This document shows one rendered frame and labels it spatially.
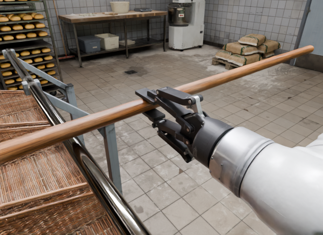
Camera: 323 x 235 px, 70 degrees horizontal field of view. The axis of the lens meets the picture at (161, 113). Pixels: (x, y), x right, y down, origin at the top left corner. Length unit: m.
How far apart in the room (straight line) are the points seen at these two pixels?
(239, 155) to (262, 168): 0.03
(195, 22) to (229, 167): 5.83
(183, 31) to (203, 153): 5.52
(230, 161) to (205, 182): 1.71
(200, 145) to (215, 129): 0.03
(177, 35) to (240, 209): 4.61
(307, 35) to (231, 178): 5.07
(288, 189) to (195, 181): 1.74
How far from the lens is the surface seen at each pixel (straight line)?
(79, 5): 5.67
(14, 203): 0.93
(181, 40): 5.83
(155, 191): 1.92
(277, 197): 0.29
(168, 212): 1.80
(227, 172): 0.32
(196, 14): 6.08
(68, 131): 0.42
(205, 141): 0.34
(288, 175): 0.29
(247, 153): 0.31
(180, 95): 0.39
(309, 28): 5.31
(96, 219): 1.06
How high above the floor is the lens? 1.42
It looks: 29 degrees down
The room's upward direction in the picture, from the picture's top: straight up
